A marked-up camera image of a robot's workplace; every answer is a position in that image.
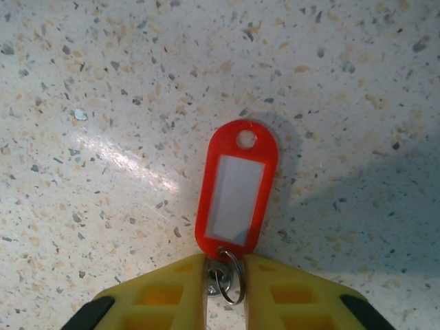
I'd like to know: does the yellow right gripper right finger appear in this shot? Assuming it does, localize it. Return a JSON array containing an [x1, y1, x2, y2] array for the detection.
[[241, 253, 398, 330]]

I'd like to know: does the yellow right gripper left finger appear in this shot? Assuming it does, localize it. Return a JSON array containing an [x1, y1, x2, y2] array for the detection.
[[67, 253, 208, 330]]

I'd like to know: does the small red key tag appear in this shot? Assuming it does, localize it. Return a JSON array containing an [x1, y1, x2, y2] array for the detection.
[[194, 119, 280, 307]]

